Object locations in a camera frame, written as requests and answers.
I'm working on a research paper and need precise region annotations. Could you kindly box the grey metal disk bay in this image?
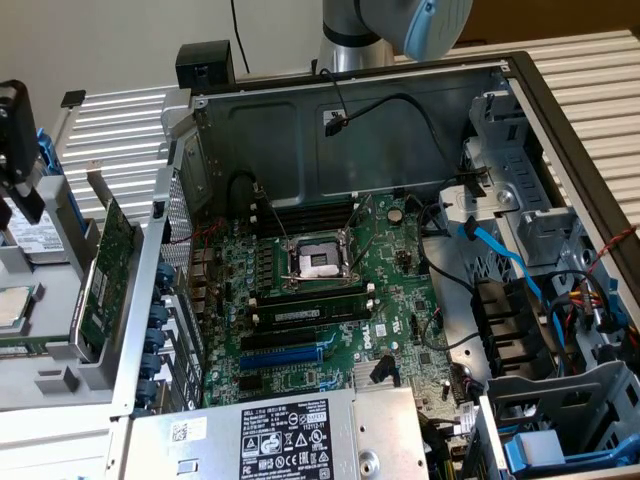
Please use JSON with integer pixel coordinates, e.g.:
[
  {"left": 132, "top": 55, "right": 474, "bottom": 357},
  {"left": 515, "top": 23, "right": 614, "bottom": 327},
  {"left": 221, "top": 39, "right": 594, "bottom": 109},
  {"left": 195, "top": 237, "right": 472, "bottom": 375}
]
[{"left": 477, "top": 359, "right": 640, "bottom": 480}]

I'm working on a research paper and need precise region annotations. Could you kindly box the green motherboard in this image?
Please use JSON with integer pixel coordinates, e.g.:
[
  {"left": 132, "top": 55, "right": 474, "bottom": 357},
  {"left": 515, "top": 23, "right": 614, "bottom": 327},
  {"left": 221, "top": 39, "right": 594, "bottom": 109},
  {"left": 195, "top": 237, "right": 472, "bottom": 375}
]
[{"left": 187, "top": 192, "right": 484, "bottom": 419}]

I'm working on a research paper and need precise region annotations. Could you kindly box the black RAM slot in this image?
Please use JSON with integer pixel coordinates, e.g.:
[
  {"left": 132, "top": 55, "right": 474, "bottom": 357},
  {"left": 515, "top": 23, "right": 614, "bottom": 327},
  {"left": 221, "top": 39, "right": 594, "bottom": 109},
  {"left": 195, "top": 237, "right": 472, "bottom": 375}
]
[
  {"left": 259, "top": 200, "right": 357, "bottom": 221},
  {"left": 249, "top": 282, "right": 377, "bottom": 307},
  {"left": 255, "top": 214, "right": 354, "bottom": 237}
]

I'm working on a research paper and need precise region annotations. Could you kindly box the green RAM stick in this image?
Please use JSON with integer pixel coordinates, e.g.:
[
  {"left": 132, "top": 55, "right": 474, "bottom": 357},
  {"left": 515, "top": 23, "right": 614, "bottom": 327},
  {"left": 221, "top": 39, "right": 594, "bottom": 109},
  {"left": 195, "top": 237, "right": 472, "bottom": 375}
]
[{"left": 0, "top": 333, "right": 51, "bottom": 357}]

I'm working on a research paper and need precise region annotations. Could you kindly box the black wire plug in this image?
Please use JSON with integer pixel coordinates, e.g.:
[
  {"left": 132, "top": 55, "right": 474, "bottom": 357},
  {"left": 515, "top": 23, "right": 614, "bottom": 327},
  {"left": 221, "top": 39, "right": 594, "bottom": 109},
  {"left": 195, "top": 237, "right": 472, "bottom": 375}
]
[{"left": 371, "top": 351, "right": 402, "bottom": 387}]

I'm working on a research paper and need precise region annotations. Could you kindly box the black motherboard wire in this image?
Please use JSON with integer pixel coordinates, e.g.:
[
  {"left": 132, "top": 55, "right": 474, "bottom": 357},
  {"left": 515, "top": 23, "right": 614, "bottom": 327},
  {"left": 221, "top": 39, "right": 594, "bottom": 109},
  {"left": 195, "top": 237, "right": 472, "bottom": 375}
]
[{"left": 416, "top": 194, "right": 482, "bottom": 297}]

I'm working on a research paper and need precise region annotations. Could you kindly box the blue disk caddy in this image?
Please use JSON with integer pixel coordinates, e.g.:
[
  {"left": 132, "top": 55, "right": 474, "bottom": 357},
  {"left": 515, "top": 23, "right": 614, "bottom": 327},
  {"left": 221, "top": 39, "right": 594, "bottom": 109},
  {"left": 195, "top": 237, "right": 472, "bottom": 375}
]
[{"left": 502, "top": 429, "right": 640, "bottom": 472}]

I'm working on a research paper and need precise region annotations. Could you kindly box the red and black twisted wire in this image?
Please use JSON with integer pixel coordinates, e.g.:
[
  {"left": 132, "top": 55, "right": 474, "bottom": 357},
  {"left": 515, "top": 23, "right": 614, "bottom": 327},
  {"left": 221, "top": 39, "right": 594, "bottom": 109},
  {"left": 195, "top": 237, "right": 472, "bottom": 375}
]
[{"left": 583, "top": 224, "right": 640, "bottom": 275}]

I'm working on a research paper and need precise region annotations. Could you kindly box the CPU socket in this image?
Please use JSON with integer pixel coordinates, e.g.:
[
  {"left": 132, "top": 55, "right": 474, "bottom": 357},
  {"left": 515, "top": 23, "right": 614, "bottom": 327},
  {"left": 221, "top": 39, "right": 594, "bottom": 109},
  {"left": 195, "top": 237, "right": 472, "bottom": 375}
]
[{"left": 280, "top": 227, "right": 365, "bottom": 295}]

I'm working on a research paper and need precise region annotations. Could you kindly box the black camera cable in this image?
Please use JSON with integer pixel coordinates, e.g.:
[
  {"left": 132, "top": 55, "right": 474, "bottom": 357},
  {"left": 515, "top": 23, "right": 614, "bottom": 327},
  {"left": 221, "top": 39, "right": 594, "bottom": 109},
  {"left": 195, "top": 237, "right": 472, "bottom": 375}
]
[{"left": 229, "top": 0, "right": 251, "bottom": 77}]

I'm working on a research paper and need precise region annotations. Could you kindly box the thin red wire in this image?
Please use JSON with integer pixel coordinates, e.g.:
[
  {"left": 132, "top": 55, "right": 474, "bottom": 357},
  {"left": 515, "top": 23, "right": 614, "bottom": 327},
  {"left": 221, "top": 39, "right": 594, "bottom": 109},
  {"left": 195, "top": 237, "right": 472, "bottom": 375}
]
[{"left": 163, "top": 217, "right": 226, "bottom": 247}]

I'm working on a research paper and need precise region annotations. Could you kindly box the silver metal disk bay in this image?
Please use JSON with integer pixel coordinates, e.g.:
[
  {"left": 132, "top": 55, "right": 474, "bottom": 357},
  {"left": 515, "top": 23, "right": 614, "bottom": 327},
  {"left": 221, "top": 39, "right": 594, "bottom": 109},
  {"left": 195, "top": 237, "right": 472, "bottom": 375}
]
[{"left": 462, "top": 74, "right": 596, "bottom": 269}]

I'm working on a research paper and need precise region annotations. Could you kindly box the green graphics card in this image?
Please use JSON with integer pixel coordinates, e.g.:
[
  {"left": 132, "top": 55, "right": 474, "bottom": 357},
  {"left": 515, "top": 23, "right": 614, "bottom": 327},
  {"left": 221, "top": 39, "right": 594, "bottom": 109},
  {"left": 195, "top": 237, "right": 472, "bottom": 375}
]
[{"left": 73, "top": 167, "right": 140, "bottom": 362}]

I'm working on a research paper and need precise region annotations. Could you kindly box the blue SATA wire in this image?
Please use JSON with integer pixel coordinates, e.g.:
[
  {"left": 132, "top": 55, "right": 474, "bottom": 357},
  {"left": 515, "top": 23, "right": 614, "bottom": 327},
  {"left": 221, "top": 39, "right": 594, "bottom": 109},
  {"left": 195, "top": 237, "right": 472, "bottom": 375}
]
[{"left": 457, "top": 217, "right": 567, "bottom": 364}]

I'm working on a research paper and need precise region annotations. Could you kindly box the silver hard disk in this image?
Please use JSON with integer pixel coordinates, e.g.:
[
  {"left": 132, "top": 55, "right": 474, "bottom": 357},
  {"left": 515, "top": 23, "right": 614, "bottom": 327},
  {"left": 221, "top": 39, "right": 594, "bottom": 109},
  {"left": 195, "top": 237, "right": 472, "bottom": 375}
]
[{"left": 0, "top": 207, "right": 70, "bottom": 265}]

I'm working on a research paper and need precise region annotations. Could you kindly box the yellow red black wire bundle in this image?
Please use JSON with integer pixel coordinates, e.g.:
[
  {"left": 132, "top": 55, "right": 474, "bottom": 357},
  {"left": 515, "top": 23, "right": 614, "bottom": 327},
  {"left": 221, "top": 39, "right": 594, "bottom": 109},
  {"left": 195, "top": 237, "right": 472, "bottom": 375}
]
[{"left": 544, "top": 269, "right": 619, "bottom": 374}]

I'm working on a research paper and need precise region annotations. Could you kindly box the grey parts rack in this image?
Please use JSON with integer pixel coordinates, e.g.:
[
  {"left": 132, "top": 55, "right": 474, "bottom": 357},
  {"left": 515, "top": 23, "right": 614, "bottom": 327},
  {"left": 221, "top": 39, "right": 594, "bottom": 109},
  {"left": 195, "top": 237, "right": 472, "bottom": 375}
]
[{"left": 0, "top": 167, "right": 147, "bottom": 412}]

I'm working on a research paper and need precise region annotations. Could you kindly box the thin metal locking lever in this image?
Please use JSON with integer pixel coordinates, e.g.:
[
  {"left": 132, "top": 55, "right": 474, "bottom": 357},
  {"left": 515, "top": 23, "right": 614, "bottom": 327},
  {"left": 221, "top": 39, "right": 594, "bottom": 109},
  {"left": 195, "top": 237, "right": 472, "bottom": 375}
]
[
  {"left": 253, "top": 185, "right": 292, "bottom": 247},
  {"left": 349, "top": 232, "right": 376, "bottom": 276}
]

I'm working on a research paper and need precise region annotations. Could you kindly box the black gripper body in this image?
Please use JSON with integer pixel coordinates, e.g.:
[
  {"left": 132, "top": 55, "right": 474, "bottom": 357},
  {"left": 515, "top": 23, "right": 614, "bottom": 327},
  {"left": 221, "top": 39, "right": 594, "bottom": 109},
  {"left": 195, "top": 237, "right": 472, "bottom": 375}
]
[{"left": 0, "top": 79, "right": 40, "bottom": 189}]

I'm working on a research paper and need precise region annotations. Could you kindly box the silver CPU chip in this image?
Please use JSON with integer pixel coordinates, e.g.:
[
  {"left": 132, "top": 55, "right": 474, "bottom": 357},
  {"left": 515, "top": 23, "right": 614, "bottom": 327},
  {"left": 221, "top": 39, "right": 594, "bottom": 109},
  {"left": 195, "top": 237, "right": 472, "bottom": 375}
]
[{"left": 0, "top": 283, "right": 41, "bottom": 332}]

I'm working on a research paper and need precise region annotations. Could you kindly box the grey power supply unit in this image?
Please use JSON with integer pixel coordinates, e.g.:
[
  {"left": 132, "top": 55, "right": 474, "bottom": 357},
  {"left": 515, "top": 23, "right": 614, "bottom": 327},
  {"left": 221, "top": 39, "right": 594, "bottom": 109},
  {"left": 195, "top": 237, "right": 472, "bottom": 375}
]
[{"left": 119, "top": 385, "right": 432, "bottom": 480}]

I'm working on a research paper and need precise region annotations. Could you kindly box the black box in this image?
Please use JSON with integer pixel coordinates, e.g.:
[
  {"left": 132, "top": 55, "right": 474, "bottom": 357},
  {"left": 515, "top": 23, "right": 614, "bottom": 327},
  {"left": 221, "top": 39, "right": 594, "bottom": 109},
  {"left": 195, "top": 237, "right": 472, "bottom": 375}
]
[{"left": 176, "top": 39, "right": 236, "bottom": 95}]

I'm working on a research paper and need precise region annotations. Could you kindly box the open PC case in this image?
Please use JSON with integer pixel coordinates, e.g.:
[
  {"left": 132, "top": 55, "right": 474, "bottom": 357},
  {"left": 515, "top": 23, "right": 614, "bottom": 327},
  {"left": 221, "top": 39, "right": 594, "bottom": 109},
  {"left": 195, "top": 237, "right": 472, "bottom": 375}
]
[{"left": 107, "top": 49, "right": 640, "bottom": 480}]

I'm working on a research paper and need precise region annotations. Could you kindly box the blue expansion slot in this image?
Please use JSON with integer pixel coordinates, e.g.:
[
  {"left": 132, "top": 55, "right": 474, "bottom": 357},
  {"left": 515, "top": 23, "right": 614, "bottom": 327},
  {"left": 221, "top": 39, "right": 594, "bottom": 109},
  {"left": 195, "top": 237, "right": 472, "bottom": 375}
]
[{"left": 238, "top": 346, "right": 322, "bottom": 372}]

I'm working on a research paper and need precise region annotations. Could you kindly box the silver chipset heatsink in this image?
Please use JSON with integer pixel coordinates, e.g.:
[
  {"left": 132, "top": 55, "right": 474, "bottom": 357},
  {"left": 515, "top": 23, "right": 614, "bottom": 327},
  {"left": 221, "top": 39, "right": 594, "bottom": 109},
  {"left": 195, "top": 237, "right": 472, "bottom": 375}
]
[{"left": 352, "top": 358, "right": 401, "bottom": 389}]

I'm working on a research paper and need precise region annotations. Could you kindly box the blue hard disk carrier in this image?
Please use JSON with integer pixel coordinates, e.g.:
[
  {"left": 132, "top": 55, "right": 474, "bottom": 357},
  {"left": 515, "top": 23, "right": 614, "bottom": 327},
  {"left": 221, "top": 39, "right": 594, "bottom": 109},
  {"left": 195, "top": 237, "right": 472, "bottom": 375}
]
[{"left": 34, "top": 127, "right": 101, "bottom": 246}]

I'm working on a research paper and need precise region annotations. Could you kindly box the black power wire with plug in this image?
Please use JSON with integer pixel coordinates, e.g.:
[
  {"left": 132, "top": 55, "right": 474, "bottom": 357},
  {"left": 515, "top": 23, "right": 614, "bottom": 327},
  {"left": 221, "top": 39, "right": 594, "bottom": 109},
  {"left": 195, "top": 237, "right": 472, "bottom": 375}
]
[{"left": 318, "top": 68, "right": 489, "bottom": 182}]

